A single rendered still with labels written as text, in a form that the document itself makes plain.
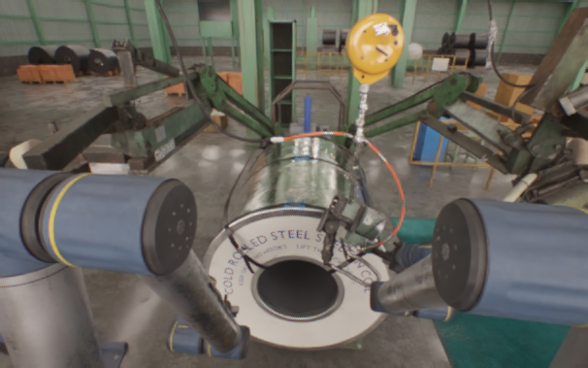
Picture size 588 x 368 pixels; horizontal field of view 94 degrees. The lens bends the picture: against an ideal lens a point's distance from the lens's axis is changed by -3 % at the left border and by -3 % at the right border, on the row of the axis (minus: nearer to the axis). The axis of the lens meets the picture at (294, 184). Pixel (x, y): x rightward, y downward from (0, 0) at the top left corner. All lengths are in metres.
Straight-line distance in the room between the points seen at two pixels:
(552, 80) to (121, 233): 1.40
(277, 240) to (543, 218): 1.34
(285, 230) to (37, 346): 1.14
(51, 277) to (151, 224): 0.26
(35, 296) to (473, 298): 0.64
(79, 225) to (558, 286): 0.58
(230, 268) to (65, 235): 1.40
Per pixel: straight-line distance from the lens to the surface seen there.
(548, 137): 1.53
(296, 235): 1.58
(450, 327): 2.98
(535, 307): 0.43
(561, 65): 1.43
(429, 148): 5.83
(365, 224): 1.35
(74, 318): 0.70
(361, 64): 1.09
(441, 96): 1.95
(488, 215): 0.40
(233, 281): 1.88
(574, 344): 0.64
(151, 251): 0.43
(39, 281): 0.63
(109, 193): 0.47
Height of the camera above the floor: 2.15
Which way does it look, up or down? 27 degrees down
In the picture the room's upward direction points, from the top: 1 degrees clockwise
